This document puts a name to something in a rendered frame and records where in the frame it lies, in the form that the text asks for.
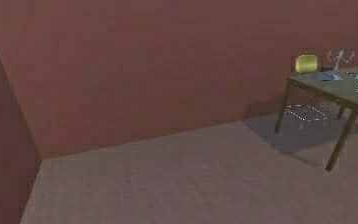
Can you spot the olive wooden table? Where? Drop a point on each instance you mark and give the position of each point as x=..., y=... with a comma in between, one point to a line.
x=340, y=90

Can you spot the chair with yellow cushion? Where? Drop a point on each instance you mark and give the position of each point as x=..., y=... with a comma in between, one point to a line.
x=306, y=63

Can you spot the silver candelabra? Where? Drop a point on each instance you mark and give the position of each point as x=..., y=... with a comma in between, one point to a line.
x=337, y=61

